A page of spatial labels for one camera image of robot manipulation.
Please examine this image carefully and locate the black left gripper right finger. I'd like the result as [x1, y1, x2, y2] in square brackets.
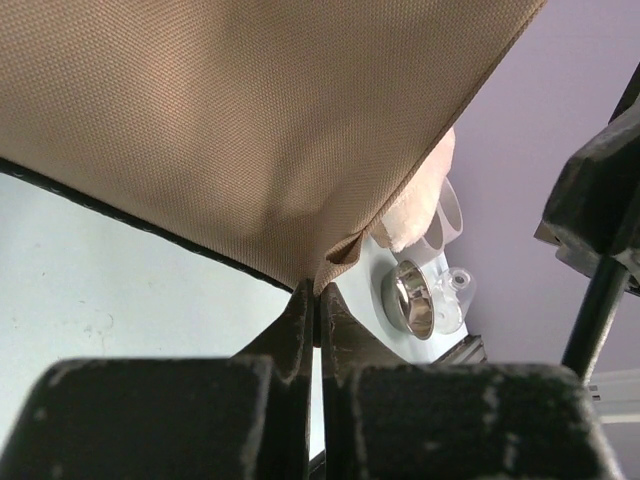
[319, 285, 623, 479]

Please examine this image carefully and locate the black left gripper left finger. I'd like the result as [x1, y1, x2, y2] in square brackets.
[9, 281, 314, 479]

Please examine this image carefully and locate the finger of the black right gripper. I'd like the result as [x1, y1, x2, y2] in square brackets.
[534, 71, 639, 288]

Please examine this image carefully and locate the cream fluffy cushion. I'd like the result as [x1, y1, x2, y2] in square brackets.
[372, 127, 456, 252]

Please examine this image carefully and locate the tan fabric pet tent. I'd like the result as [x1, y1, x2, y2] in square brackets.
[1, 1, 542, 290]

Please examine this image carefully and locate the grey double pet bowl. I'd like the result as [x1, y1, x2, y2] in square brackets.
[424, 178, 463, 251]

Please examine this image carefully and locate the stainless steel bowl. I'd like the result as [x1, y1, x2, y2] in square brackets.
[380, 260, 435, 341]

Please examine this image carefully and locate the clear plastic bottle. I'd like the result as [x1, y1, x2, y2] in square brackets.
[431, 267, 477, 335]

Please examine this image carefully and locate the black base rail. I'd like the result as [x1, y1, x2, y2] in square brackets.
[434, 335, 488, 365]

